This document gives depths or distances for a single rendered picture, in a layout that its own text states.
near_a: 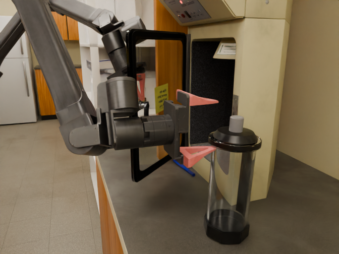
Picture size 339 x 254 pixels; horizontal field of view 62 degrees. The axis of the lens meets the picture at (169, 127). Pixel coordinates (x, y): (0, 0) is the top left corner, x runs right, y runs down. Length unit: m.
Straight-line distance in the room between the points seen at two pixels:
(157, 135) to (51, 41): 0.27
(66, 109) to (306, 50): 0.88
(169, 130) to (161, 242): 0.27
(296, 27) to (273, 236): 0.77
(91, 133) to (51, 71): 0.15
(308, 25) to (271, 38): 0.44
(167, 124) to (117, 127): 0.09
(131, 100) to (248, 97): 0.32
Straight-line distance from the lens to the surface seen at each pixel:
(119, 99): 0.50
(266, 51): 0.73
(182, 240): 0.67
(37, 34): 0.62
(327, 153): 1.11
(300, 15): 1.20
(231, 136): 0.57
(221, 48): 0.82
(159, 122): 0.51
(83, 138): 0.50
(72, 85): 0.55
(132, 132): 0.49
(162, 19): 1.00
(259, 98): 0.73
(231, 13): 0.68
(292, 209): 0.83
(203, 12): 0.77
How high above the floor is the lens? 1.35
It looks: 16 degrees down
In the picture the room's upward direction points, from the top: straight up
